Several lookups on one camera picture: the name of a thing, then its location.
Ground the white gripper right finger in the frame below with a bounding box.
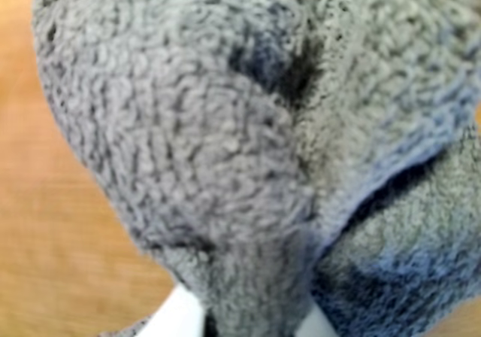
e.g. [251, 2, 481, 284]
[295, 302, 339, 337]

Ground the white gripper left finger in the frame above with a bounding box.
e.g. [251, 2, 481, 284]
[137, 284, 207, 337]

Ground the grey terry sock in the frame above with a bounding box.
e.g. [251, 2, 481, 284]
[29, 0, 481, 337]

